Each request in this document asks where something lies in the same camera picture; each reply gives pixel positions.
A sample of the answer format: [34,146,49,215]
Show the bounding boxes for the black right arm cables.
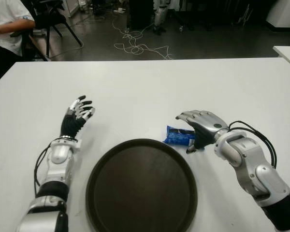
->
[228,120,278,169]

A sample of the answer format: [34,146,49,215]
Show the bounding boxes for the white cabinet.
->
[265,0,290,32]

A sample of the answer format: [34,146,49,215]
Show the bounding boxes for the round dark brown tray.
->
[85,138,198,232]

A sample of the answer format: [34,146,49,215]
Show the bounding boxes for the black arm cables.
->
[33,142,54,197]
[228,120,278,169]

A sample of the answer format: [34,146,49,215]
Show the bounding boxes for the folded silver metal stand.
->
[236,1,254,26]

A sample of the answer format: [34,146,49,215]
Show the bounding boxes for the black chair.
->
[26,0,83,56]

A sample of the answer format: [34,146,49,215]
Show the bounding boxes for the black cabinet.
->
[128,0,156,29]

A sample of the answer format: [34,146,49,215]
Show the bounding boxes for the white side table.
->
[272,45,290,71]

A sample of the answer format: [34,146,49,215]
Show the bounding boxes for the silver humanoid robot legs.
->
[152,0,170,33]

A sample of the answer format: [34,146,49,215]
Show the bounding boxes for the blue Oreo cookie pack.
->
[162,125,205,151]

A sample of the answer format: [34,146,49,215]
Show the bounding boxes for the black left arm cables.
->
[33,142,54,197]

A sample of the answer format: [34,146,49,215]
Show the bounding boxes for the tangled white floor cable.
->
[112,16,174,60]

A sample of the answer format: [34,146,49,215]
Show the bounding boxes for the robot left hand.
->
[59,95,96,141]

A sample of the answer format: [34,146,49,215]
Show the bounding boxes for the seated person in white shirt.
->
[0,0,36,80]

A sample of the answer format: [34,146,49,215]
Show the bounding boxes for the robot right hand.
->
[175,110,229,154]

